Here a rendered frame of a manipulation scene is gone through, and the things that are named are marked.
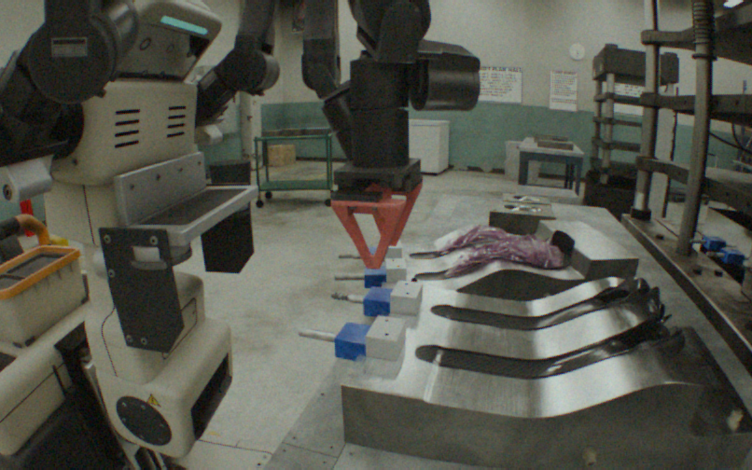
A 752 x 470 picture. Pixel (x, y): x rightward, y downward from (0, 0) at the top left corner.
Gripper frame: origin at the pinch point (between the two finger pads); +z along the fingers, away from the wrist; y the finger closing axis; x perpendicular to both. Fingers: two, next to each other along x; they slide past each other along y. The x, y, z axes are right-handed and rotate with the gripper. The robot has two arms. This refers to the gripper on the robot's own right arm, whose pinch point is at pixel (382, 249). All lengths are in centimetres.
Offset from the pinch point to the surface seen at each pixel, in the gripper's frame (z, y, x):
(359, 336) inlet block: 10.7, -1.0, 2.6
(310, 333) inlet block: 11.7, -0.8, 9.2
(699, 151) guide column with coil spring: -8, 79, -76
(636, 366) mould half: 8.7, -4.9, -28.2
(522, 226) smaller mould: 19, 77, -21
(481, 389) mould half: 12.8, -5.1, -12.1
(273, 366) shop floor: 101, 94, 82
